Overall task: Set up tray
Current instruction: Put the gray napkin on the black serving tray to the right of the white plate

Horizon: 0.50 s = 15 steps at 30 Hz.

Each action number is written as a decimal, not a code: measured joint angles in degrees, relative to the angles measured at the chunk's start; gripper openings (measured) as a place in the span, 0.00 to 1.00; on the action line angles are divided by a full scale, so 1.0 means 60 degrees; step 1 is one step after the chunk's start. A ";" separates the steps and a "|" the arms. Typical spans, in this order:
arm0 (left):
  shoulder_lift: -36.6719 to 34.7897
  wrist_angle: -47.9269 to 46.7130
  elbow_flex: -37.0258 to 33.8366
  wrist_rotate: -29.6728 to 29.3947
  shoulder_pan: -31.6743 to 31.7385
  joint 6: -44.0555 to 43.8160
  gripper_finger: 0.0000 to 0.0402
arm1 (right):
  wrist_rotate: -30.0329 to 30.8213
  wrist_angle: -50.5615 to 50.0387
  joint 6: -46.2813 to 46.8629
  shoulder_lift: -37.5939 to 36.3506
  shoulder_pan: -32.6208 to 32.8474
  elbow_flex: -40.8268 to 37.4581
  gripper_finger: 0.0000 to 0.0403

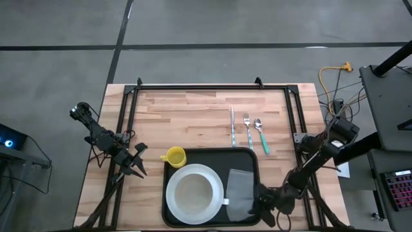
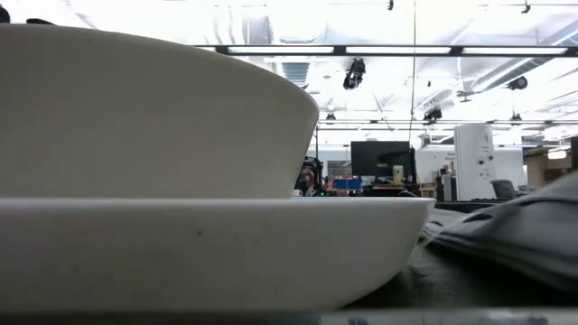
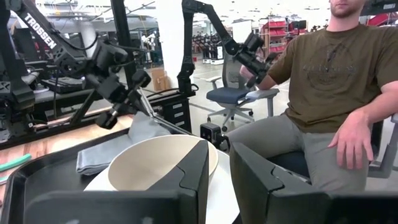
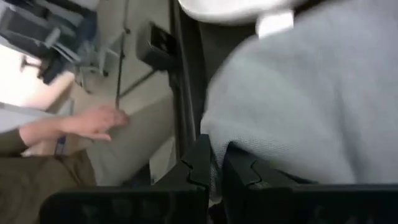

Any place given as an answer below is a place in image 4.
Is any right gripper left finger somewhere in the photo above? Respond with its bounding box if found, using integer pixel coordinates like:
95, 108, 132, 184
39, 133, 213, 224

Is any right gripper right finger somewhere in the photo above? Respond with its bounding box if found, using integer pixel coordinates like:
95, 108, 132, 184
221, 141, 398, 224

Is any grey cloth napkin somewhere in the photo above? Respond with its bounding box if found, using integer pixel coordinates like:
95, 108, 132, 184
200, 0, 398, 206

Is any white plate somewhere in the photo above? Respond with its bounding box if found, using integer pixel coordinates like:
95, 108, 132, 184
177, 0, 308, 26

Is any person's hand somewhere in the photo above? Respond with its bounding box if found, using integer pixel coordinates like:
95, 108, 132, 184
58, 105, 131, 143

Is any person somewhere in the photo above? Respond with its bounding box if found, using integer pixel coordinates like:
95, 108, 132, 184
0, 104, 131, 224

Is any blue black rolling chair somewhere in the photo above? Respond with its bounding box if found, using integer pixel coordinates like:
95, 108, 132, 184
0, 0, 109, 94

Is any black table-level camera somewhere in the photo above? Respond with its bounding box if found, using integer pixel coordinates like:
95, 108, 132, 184
135, 21, 180, 73

